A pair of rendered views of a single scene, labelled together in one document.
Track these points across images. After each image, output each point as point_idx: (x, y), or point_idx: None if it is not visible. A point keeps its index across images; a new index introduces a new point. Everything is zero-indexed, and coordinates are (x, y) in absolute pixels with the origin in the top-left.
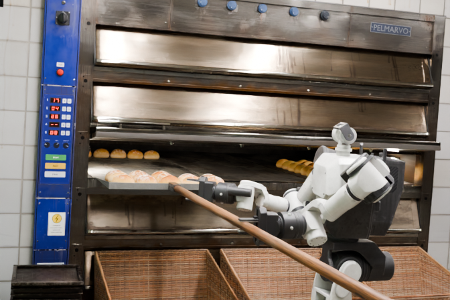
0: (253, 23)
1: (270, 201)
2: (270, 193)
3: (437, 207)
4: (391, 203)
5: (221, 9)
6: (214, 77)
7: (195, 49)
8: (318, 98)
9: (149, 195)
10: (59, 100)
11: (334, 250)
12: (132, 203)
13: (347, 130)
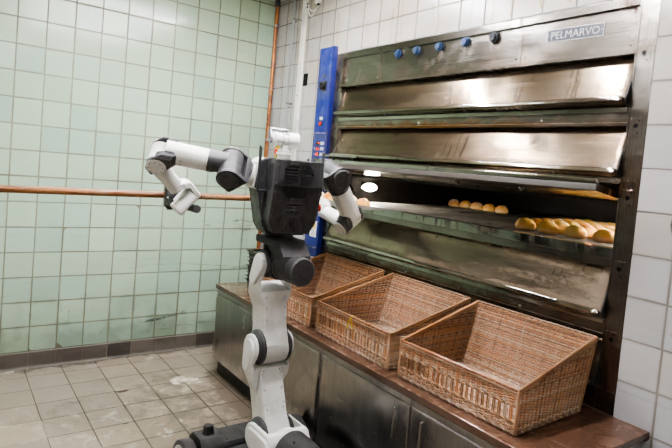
0: (433, 63)
1: (322, 212)
2: (435, 228)
3: (639, 288)
4: (269, 200)
5: (411, 56)
6: (400, 117)
7: (392, 95)
8: (489, 130)
9: (364, 218)
10: (319, 142)
11: (256, 240)
12: None
13: (269, 133)
